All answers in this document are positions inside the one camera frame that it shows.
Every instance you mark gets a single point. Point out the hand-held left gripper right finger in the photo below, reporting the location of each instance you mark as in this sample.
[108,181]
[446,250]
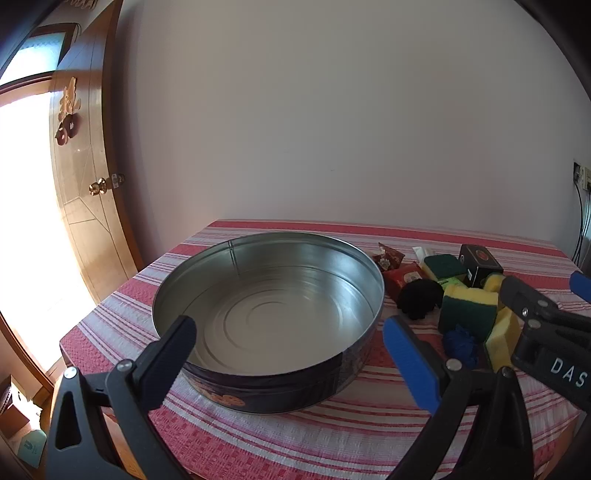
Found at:
[411,360]

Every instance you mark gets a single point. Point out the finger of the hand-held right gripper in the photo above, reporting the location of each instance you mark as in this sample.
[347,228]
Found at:
[582,286]
[521,295]

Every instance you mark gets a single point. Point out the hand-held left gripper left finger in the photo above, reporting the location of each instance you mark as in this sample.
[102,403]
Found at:
[175,341]

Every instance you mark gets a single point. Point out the yellow green scouring sponge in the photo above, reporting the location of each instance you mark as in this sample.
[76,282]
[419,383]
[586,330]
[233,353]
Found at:
[466,309]
[443,265]
[493,282]
[503,339]

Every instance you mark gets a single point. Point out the blue scrunchie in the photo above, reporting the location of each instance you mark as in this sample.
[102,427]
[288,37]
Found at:
[461,345]

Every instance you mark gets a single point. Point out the black box with gold print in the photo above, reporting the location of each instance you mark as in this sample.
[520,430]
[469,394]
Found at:
[480,263]

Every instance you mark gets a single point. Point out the black scrunchie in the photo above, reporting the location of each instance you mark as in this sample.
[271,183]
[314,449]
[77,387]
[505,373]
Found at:
[419,300]

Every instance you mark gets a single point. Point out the small green box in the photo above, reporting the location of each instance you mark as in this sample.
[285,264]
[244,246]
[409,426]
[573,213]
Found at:
[452,280]

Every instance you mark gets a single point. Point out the red snack packet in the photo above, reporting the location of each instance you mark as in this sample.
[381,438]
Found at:
[404,277]

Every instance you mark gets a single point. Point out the brown snack packet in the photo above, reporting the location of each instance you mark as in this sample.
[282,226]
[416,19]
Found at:
[390,257]

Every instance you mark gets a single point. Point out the white snack packet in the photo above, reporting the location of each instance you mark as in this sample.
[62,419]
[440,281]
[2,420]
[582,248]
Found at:
[422,252]

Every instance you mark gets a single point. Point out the round metal tin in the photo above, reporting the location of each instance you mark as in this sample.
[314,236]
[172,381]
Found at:
[286,295]

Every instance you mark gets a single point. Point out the desktop with red striped cloth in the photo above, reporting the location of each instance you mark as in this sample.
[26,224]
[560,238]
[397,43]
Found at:
[300,438]

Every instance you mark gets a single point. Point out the wooden door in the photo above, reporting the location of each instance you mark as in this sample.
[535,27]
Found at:
[92,230]

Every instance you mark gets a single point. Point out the brass door knob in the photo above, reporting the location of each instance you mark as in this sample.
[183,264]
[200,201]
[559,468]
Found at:
[98,186]

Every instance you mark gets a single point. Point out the cardboard box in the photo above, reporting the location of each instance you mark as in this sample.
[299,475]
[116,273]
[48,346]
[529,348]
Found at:
[14,410]

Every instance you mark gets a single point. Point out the teal container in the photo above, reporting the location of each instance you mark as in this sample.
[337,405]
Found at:
[33,450]

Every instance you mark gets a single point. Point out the hanging door ornament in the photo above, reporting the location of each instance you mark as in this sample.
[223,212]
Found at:
[67,120]

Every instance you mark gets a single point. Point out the frosted transom window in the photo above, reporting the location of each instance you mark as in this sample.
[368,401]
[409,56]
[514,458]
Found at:
[37,53]

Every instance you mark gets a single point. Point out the fringed door valance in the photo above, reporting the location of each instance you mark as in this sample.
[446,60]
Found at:
[81,3]

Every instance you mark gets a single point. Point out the wall socket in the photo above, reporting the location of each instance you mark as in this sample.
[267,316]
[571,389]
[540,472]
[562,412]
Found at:
[581,174]

